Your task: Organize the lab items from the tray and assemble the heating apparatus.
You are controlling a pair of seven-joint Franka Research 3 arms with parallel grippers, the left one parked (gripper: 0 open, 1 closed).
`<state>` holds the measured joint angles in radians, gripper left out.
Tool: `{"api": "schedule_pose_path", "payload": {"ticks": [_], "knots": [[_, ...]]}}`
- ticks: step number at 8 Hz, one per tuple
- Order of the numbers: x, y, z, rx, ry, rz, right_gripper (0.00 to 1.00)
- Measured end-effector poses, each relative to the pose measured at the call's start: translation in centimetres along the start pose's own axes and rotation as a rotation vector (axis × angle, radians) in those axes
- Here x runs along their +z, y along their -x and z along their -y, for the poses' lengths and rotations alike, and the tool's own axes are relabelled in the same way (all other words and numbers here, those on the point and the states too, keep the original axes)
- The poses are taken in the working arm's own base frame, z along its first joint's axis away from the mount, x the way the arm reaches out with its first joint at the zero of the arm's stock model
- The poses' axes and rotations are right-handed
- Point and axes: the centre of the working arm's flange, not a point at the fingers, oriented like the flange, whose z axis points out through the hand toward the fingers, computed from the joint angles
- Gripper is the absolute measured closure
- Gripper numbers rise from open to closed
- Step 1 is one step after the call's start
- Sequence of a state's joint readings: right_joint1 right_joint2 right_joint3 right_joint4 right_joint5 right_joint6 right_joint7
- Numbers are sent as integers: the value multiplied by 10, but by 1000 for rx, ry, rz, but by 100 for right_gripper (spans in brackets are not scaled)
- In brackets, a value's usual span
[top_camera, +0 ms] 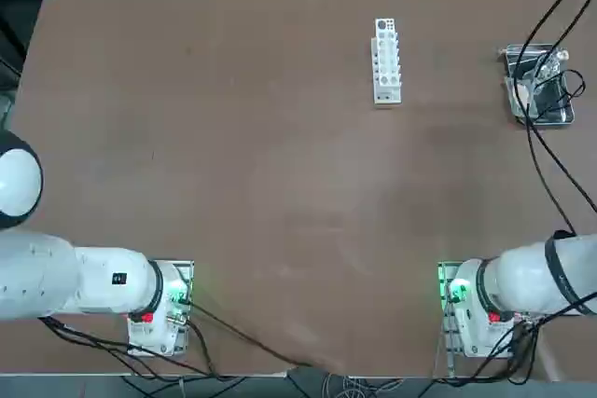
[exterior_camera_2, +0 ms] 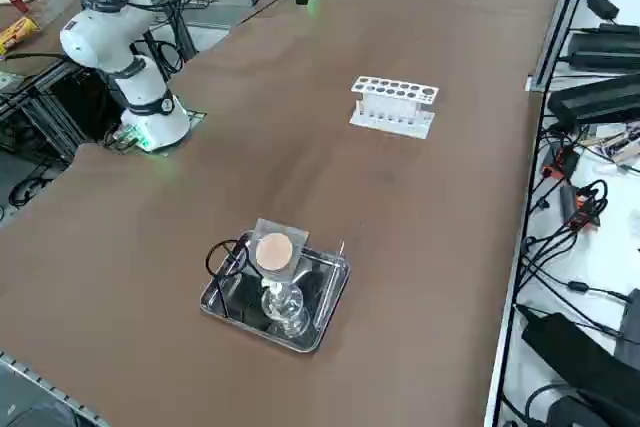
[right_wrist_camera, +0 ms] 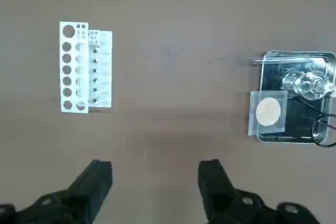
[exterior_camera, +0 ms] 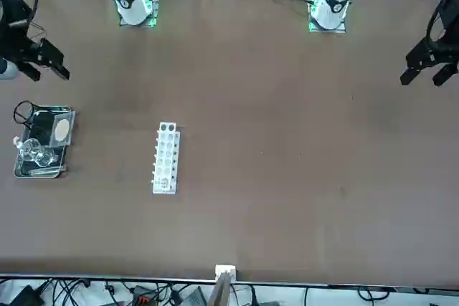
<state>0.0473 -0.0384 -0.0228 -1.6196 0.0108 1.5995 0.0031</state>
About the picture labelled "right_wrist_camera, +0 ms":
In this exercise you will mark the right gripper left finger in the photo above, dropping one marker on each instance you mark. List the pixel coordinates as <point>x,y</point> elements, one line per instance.
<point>78,197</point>

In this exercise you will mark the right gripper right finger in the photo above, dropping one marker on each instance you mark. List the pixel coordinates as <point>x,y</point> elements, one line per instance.
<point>223,200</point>

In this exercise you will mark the glass test tube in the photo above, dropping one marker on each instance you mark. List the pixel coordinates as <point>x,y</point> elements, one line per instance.
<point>258,62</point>

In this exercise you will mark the stainless steel tray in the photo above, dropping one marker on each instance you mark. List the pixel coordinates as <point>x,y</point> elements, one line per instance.
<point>273,77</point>

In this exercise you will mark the white test tube rack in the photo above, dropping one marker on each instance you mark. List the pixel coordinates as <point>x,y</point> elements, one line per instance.
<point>73,77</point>

